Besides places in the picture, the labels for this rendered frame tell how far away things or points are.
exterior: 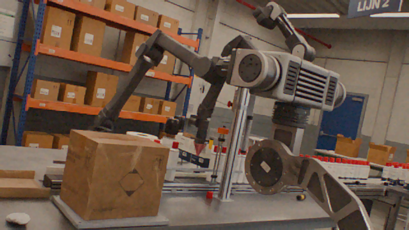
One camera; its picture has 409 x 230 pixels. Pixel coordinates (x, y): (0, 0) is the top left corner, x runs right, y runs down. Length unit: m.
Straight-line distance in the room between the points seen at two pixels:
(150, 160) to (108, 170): 0.17
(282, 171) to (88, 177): 0.66
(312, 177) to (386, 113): 8.38
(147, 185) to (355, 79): 8.90
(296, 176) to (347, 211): 0.20
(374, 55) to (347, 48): 0.70
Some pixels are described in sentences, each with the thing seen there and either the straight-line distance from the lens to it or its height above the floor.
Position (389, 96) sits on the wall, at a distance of 9.70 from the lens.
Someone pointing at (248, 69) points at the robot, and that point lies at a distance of 1.25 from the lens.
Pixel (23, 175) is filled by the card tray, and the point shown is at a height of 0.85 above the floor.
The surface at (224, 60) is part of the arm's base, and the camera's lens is 1.32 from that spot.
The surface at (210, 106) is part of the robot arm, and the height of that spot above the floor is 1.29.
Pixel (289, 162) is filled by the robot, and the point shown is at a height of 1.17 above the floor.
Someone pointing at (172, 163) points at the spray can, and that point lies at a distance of 1.99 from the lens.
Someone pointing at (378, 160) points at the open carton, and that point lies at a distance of 7.45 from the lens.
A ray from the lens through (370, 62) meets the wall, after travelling 10.05.
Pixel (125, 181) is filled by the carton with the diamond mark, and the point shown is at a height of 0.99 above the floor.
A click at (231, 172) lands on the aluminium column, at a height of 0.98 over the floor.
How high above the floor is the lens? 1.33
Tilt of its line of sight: 3 degrees down
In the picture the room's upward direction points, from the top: 11 degrees clockwise
